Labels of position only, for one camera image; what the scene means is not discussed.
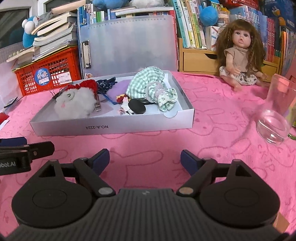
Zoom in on row of upright books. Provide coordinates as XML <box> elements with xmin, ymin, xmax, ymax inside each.
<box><xmin>77</xmin><ymin>1</ymin><xmax>295</xmax><ymax>77</ymax></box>

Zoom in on stack of books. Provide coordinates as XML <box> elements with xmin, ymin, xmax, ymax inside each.
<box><xmin>6</xmin><ymin>1</ymin><xmax>86</xmax><ymax>65</ymax></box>

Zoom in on clear glass mug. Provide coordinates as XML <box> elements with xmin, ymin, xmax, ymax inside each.
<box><xmin>256</xmin><ymin>74</ymin><xmax>295</xmax><ymax>145</ymax></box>

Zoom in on red basket on books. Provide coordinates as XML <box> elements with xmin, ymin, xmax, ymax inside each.
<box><xmin>219</xmin><ymin>0</ymin><xmax>259</xmax><ymax>10</ymax></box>

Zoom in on silver shallow cardboard box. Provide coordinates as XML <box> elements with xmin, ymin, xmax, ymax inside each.
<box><xmin>30</xmin><ymin>70</ymin><xmax>195</xmax><ymax>136</ymax></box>

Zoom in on dark blue patterned cloth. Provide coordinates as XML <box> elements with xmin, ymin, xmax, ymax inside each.
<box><xmin>96</xmin><ymin>77</ymin><xmax>117</xmax><ymax>94</ymax></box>

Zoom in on brown cardboard piece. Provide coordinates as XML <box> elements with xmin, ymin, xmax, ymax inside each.
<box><xmin>273</xmin><ymin>212</ymin><xmax>290</xmax><ymax>233</ymax></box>

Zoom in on small blue plush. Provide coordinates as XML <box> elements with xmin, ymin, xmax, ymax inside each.
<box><xmin>92</xmin><ymin>0</ymin><xmax>130</xmax><ymax>9</ymax></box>

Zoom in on pink white bunny plush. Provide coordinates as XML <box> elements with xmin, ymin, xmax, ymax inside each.
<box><xmin>128</xmin><ymin>0</ymin><xmax>165</xmax><ymax>9</ymax></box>

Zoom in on purple fluffy plush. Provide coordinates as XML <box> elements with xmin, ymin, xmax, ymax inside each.
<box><xmin>106</xmin><ymin>79</ymin><xmax>131</xmax><ymax>102</ymax></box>

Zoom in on blue white cat plush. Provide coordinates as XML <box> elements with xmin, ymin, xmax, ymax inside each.
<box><xmin>22</xmin><ymin>16</ymin><xmax>38</xmax><ymax>48</ymax></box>

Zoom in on white fluffy plush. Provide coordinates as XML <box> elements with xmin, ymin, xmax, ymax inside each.
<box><xmin>54</xmin><ymin>87</ymin><xmax>97</xmax><ymax>120</ymax></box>

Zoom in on brown haired baby doll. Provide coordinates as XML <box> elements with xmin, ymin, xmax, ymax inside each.
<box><xmin>216</xmin><ymin>19</ymin><xmax>268</xmax><ymax>91</ymax></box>

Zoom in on black round hair accessory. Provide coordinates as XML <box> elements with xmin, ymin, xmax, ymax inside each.
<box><xmin>128</xmin><ymin>99</ymin><xmax>146</xmax><ymax>114</ymax></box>

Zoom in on translucent clipboard case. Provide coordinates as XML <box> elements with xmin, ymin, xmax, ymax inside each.
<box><xmin>78</xmin><ymin>15</ymin><xmax>178</xmax><ymax>77</ymax></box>

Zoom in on wooden drawer organizer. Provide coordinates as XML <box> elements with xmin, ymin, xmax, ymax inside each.
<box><xmin>178</xmin><ymin>38</ymin><xmax>280</xmax><ymax>82</ymax></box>

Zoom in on black binder clip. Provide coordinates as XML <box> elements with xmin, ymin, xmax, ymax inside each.
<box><xmin>50</xmin><ymin>88</ymin><xmax>65</xmax><ymax>99</ymax></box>

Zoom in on red booklet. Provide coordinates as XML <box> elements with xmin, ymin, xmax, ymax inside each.
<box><xmin>0</xmin><ymin>113</ymin><xmax>9</xmax><ymax>130</ymax></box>

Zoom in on blue cardboard box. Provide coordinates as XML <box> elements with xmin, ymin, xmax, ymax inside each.
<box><xmin>260</xmin><ymin>0</ymin><xmax>295</xmax><ymax>30</ymax></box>

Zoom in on large blue white plush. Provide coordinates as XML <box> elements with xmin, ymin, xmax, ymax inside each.
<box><xmin>200</xmin><ymin>1</ymin><xmax>218</xmax><ymax>27</ymax></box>

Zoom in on green checkered doll dress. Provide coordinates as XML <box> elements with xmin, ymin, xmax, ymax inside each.
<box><xmin>125</xmin><ymin>66</ymin><xmax>178</xmax><ymax>112</ymax></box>

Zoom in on red knitted bow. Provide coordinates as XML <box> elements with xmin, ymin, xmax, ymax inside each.
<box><xmin>65</xmin><ymin>79</ymin><xmax>98</xmax><ymax>95</ymax></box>

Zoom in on red yellow knitted accessory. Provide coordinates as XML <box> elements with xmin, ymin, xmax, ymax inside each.
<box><xmin>116</xmin><ymin>94</ymin><xmax>128</xmax><ymax>104</ymax></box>

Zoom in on red plastic crate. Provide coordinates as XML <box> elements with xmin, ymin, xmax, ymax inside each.
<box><xmin>14</xmin><ymin>46</ymin><xmax>81</xmax><ymax>96</ymax></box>

